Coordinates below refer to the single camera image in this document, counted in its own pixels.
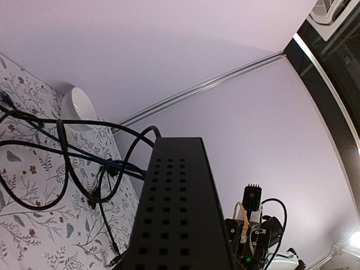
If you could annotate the right aluminium frame post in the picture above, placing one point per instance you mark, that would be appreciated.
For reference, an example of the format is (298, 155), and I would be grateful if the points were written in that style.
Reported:
(199, 88)

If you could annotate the black power adapter with cord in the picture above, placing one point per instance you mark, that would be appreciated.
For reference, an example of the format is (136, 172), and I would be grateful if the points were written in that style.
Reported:
(108, 172)

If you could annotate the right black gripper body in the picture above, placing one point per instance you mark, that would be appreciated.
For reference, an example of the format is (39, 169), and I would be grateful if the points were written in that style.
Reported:
(254, 252)

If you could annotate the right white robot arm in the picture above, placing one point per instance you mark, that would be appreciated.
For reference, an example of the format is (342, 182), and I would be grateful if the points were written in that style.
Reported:
(286, 260)

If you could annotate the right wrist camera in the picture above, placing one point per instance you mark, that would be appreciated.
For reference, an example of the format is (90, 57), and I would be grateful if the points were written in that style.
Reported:
(252, 202)

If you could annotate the black TP-Link network switch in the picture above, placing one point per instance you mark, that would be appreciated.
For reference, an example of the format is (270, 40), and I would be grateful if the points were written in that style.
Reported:
(179, 222)

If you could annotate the white bowl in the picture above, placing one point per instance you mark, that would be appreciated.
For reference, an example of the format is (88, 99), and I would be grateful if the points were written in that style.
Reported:
(76, 105)

